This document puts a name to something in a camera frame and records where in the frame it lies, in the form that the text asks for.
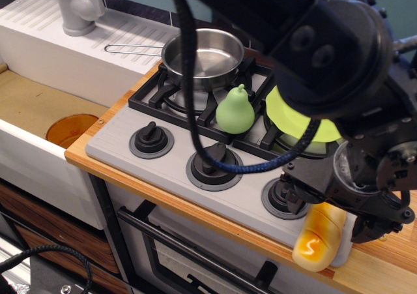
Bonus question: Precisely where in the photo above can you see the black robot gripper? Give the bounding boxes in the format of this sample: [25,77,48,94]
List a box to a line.
[283,141,415,243]

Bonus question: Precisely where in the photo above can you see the toy bread loaf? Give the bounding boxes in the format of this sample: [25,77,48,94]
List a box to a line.
[292,203,347,272]

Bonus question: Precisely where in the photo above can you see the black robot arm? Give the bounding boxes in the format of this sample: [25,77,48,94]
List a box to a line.
[173,0,416,243]

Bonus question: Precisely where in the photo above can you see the right black stove knob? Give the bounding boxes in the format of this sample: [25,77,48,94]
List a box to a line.
[261,178,311,220]

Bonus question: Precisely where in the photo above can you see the black stove knob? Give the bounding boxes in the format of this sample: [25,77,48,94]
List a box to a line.
[261,178,311,220]
[186,143,242,192]
[129,121,175,160]

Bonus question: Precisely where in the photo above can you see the lime green plate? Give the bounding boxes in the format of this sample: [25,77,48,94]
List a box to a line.
[265,85,341,143]

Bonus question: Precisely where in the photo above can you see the grey toy stove top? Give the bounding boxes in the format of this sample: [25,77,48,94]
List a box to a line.
[85,85,304,246]

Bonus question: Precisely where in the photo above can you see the middle black stove knob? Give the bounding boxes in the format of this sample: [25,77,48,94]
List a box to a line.
[186,143,242,192]

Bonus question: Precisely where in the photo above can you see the green toy pear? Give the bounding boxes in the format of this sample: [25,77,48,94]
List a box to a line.
[216,84,255,134]

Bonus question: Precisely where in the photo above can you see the left black stove knob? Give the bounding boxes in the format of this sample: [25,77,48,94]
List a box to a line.
[129,121,175,160]

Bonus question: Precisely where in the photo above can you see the stainless steel pan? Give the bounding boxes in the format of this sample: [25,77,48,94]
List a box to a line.
[104,28,244,93]

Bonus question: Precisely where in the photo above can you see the right black burner grate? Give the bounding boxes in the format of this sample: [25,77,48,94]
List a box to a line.
[233,125,343,160]

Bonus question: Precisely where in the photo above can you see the black burner grate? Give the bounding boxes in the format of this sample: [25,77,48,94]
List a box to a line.
[128,57,274,145]
[233,125,343,160]

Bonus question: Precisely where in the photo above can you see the left black burner grate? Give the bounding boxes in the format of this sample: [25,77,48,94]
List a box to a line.
[128,57,274,145]

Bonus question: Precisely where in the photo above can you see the wooden drawer front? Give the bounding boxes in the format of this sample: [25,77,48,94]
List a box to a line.
[1,180,130,293]

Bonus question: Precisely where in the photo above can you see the white toy sink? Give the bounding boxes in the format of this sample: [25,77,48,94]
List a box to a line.
[1,0,177,229]

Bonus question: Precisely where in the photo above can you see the grey toy faucet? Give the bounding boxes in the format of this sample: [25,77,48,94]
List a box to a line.
[58,0,106,37]

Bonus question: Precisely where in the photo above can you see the oven door with handle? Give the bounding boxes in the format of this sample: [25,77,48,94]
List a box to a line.
[117,201,326,293]

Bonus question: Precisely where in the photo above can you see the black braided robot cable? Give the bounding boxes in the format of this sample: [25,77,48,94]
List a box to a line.
[162,0,322,175]

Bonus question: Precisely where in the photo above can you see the black cable lower left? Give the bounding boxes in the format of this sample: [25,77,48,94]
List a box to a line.
[0,244,93,294]

